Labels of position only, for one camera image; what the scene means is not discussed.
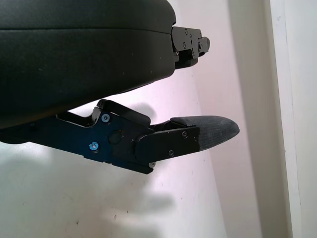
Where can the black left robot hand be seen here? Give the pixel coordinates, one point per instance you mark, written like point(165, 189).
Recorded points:
point(74, 62)

